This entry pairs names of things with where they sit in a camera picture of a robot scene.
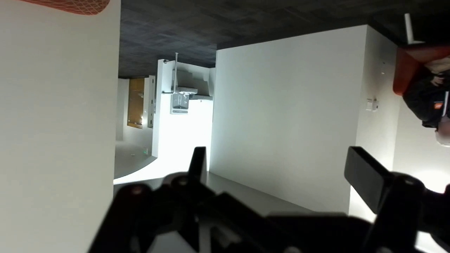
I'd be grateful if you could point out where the orange chair with white legs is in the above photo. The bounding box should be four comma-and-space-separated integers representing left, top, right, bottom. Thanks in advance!
393, 13, 450, 96

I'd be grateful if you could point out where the grey wall drinking fountain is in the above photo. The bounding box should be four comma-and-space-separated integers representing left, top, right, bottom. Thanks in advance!
170, 53, 214, 115

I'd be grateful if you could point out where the orange mesh chair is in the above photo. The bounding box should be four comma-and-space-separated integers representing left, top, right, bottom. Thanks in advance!
20, 0, 111, 15

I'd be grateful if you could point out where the person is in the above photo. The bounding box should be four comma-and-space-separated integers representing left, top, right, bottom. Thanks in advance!
403, 56, 450, 147

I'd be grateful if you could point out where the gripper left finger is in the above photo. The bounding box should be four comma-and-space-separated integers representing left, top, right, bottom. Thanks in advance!
88, 147, 268, 253

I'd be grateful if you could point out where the wooden door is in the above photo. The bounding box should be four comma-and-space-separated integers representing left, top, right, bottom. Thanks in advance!
127, 78, 146, 129

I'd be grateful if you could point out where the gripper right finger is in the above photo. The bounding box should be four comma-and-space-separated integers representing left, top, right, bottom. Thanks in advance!
343, 146, 450, 253

